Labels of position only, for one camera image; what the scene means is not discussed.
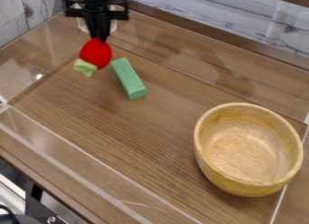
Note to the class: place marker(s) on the clear acrylic corner bracket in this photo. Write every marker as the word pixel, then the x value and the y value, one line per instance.
pixel 82 23

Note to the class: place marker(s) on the black table leg bracket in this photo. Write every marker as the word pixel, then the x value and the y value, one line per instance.
pixel 36 210

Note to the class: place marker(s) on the wooden bowl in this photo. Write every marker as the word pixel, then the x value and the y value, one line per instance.
pixel 248 149

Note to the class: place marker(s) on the clear acrylic tray wall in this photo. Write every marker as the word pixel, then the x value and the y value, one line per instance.
pixel 103 195

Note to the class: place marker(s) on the green rectangular block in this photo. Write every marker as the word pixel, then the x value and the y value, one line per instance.
pixel 129 78

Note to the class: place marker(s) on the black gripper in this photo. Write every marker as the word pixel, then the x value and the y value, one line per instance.
pixel 98 7

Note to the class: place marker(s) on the red plush strawberry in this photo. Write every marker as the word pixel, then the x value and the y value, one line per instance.
pixel 94 57

